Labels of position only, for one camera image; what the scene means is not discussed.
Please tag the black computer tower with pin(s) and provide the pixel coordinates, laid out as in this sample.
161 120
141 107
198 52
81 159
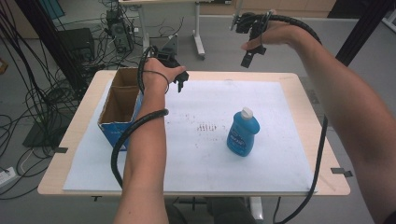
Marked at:
119 31

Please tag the black equipment box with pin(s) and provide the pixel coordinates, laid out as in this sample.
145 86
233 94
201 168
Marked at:
77 43

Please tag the blue bottle with white cap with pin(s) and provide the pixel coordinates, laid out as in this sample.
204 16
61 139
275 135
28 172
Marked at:
243 137

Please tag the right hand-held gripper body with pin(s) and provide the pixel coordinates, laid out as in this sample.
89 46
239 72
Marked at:
250 22

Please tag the blue cardboard box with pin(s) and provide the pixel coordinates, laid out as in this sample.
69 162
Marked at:
120 105

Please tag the person's left hand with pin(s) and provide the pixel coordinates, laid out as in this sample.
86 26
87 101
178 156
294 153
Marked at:
155 76

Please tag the white table leg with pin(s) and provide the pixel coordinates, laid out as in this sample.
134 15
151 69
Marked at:
256 209

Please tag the person's right hand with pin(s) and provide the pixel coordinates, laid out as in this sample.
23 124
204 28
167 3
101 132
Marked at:
277 33

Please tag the dark box edge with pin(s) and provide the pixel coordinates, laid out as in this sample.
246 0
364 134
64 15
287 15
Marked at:
40 133

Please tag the wooden cabinet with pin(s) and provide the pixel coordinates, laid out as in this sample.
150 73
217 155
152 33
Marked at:
295 6

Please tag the white desk frame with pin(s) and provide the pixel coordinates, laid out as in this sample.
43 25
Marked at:
199 39

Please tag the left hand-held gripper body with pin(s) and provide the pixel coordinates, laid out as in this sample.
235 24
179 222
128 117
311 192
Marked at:
170 60

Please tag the white power strip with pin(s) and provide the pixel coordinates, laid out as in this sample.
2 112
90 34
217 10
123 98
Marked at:
6 176

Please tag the black frame post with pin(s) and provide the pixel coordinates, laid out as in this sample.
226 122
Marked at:
362 29
51 39

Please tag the black tape piece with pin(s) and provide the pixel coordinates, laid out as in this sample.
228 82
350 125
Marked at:
341 172
61 150

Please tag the white paper sheet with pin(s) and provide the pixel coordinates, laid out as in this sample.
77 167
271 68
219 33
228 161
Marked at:
202 169

